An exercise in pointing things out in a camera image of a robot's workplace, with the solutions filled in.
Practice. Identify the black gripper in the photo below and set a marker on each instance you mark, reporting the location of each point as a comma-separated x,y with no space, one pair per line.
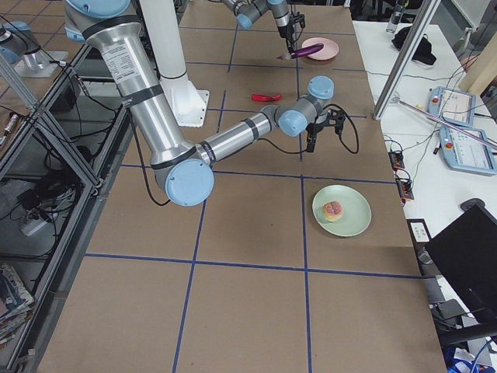
314,127
287,34

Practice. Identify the purple eggplant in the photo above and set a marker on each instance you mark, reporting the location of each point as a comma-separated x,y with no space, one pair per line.
302,52

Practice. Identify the red chili pepper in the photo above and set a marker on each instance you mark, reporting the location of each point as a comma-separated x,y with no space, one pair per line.
261,98

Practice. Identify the pink peach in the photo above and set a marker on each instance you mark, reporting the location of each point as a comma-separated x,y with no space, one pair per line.
332,211

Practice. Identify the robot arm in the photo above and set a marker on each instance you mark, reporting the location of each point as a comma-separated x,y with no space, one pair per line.
247,13
182,168

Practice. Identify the pink plate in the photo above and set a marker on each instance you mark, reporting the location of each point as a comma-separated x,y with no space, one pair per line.
329,51

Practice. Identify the green plate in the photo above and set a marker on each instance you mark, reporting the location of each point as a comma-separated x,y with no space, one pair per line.
356,216

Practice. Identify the orange circuit board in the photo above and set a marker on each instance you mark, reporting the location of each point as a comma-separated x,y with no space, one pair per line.
402,178

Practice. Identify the water bottle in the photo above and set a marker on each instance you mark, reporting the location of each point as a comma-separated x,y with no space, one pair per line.
396,15

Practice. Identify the teach pendant far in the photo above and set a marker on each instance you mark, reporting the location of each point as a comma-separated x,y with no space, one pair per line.
453,106

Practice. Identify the teach pendant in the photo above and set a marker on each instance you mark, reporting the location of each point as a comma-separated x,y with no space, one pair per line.
453,106
461,152

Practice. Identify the teach pendant near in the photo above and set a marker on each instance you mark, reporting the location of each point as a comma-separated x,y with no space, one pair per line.
461,152

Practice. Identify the black monitor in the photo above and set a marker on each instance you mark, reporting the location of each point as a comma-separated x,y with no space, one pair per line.
465,254

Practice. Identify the stack of magazines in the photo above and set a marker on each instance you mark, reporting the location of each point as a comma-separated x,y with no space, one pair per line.
16,303

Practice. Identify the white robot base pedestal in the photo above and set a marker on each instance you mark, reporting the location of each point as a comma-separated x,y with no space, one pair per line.
188,104

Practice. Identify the aluminium frame post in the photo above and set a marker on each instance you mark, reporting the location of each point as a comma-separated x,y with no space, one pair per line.
406,53

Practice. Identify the aluminium frame rack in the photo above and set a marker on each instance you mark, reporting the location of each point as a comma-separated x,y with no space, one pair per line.
57,165

